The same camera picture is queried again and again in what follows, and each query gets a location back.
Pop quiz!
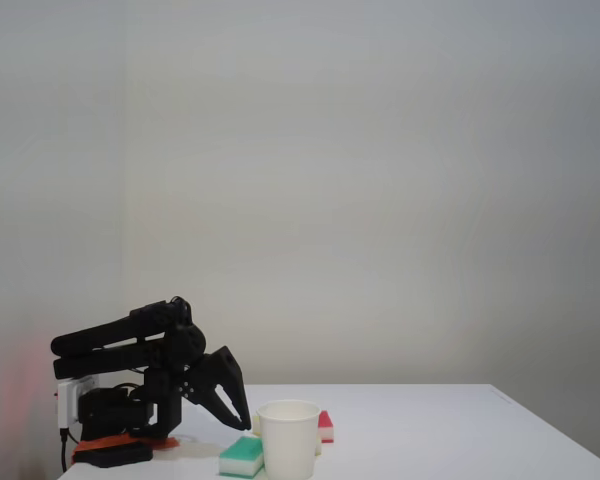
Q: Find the green and white sponge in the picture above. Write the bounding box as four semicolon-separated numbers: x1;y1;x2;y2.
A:
218;435;266;478

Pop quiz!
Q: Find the white paper cup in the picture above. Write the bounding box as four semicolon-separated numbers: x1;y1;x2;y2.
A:
255;399;322;480

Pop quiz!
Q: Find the black clamp pad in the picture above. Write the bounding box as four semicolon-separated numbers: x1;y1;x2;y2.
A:
73;440;155;470

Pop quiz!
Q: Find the red and white sponge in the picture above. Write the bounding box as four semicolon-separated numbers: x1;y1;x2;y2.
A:
317;409;336;445

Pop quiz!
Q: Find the orange clamp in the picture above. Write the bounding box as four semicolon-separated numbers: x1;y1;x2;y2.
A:
71;432;180;459

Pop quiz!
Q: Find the white wall outlet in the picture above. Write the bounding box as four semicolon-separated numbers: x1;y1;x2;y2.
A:
56;377;101;432

